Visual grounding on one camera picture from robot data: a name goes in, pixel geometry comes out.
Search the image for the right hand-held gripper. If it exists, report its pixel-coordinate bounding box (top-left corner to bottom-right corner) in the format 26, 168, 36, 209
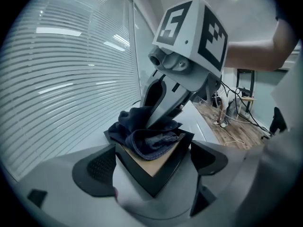
140, 0, 229, 114

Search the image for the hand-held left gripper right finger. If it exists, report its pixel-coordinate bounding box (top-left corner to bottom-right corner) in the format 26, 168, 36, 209
189, 140, 264, 218

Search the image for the light wooden table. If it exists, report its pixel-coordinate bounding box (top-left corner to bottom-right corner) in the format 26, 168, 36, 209
236, 96, 258, 115

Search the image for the black monitor stand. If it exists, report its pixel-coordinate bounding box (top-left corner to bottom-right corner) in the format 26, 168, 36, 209
236, 69, 256, 99

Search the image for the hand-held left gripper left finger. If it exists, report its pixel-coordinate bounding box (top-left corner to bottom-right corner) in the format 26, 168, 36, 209
10, 143, 144, 223

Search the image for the person's black shirt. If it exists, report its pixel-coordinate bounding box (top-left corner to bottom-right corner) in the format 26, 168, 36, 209
274, 0, 303, 30

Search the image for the black floor cable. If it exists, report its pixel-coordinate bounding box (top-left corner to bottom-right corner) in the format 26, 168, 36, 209
220, 81, 272, 137

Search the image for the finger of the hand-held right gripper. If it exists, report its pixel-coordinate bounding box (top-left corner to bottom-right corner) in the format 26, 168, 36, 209
145, 79, 191, 130

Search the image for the person's right forearm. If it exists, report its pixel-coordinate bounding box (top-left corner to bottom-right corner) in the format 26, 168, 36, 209
223, 20, 299, 72

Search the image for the white table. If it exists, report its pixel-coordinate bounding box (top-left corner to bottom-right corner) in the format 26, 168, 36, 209
179, 100, 220, 145

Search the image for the dark blue cloth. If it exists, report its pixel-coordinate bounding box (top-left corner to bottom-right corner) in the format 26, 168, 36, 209
107, 105, 187, 161

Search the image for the black office chair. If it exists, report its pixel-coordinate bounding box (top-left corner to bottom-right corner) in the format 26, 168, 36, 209
269, 106, 289, 135

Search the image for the black framed picture frame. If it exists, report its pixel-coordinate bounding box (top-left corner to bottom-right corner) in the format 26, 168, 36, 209
103, 129, 195, 198

